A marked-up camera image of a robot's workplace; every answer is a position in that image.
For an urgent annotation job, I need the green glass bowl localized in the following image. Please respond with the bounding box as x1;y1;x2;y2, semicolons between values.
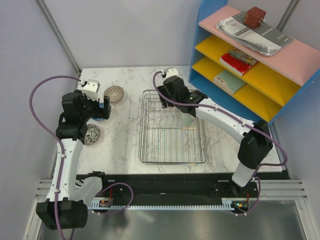
180;112;195;126

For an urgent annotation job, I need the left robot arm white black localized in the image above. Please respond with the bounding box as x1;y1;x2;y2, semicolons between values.
36;90;111;230

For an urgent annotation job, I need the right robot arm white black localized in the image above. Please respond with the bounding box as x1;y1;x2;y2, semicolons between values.
152;75;273;197

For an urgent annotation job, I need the blue patterned bowl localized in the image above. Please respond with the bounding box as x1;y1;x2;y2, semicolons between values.
93;101;106;122

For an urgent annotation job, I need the brown patterned bowl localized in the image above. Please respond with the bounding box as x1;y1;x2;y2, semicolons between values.
103;85;125;103

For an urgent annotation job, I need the grey patterned bowl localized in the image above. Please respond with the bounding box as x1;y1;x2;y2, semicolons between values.
84;124;101;146

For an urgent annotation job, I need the light green book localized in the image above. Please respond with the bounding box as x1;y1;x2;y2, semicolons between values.
213;70;246;96

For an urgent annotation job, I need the colourful wooden shelf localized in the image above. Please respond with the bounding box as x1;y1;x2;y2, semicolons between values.
189;0;320;123

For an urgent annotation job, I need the red patterned book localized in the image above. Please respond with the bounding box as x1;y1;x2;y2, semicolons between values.
219;47;259;77

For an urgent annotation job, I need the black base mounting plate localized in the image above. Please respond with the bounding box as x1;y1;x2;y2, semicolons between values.
74;171;292;206

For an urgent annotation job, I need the spiral bound notebook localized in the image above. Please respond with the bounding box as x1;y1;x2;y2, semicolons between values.
215;17;276;57

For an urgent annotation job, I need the grey setup guide booklet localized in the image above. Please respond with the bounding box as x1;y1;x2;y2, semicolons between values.
233;11;294;54

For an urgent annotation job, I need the brown cube power adapter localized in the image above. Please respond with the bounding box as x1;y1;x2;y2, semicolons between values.
243;6;266;29

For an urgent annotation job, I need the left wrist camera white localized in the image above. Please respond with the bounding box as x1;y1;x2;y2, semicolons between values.
80;79;101;102

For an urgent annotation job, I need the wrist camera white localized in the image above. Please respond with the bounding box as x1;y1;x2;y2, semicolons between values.
161;67;179;79
80;79;101;102

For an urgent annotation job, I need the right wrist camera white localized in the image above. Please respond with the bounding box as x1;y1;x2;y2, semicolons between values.
161;67;179;79

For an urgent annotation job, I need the metal wire dish rack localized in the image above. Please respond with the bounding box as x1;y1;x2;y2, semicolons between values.
138;89;209;165

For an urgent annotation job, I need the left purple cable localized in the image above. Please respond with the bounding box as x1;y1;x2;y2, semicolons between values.
28;75;135;240

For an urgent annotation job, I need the purple cable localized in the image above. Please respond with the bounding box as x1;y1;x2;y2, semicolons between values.
152;70;288;217
28;75;135;240

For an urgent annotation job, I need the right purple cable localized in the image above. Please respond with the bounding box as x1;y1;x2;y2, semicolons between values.
152;70;288;217

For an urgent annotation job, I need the light blue cable duct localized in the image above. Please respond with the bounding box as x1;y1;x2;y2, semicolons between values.
88;198;250;212

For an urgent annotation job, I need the aluminium frame rail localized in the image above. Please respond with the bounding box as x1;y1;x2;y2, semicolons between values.
34;179;308;201

